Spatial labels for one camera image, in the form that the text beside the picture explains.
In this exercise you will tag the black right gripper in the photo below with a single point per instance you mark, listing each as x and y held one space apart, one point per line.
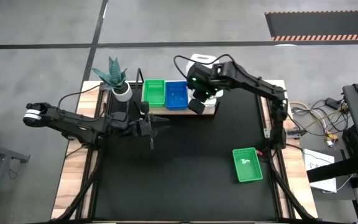
202 81

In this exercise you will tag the light wooden shelf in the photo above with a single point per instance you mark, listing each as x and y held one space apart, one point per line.
172 111

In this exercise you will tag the silver metal bracket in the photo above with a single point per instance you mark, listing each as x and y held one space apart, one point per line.
268 132

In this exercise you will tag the green plastic basket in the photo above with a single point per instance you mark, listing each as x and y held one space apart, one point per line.
247 169
154 93

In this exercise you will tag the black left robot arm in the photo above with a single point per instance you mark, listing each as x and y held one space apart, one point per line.
73 123

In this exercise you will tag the green snake plant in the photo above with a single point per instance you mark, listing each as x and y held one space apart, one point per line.
113 74

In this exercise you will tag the blue plastic basket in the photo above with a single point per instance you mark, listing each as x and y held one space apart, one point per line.
176 96

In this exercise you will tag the black metal bar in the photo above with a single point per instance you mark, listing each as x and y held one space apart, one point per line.
337 169

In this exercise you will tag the black hazard-striped floor mat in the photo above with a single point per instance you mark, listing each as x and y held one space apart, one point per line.
322 25

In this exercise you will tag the white round plant pot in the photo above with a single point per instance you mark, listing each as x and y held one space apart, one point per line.
124 95

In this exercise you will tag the yellow white connector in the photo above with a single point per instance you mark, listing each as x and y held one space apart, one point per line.
330 138

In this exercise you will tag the white cardboard box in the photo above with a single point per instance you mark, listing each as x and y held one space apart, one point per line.
315 157

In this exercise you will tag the black table mat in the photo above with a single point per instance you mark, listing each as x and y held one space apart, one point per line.
182 186

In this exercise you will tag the red plug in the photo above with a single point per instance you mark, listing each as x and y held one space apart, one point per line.
260 154

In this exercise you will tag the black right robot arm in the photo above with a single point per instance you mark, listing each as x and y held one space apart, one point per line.
259 85

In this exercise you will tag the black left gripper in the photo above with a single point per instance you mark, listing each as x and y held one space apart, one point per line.
139 128

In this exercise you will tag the black power adapter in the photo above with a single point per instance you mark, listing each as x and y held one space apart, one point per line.
332 103

